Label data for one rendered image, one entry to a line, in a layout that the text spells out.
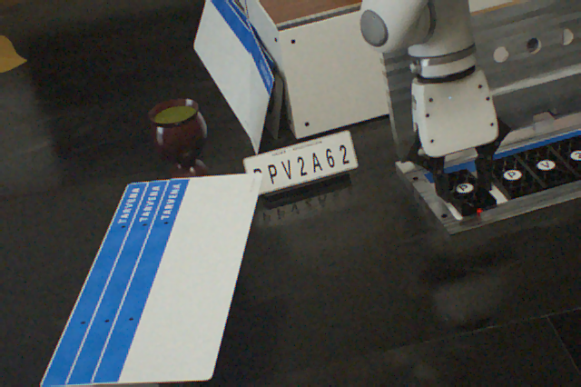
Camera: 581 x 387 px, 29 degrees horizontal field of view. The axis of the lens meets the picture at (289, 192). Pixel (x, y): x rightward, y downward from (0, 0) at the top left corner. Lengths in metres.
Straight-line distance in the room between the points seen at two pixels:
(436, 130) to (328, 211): 0.22
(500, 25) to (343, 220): 0.35
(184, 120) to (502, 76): 0.46
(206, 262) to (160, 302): 0.08
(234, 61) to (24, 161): 0.38
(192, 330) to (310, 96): 0.58
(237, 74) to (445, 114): 0.53
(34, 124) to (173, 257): 0.69
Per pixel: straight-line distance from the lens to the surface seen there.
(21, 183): 1.83
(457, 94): 1.45
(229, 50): 1.95
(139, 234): 1.42
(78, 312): 1.32
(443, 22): 1.41
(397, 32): 1.35
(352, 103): 1.75
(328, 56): 1.70
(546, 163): 1.57
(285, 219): 1.57
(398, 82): 1.56
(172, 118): 1.68
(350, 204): 1.58
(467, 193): 1.51
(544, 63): 1.65
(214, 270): 1.33
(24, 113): 2.05
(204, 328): 1.24
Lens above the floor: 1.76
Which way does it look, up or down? 32 degrees down
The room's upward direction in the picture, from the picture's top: 10 degrees counter-clockwise
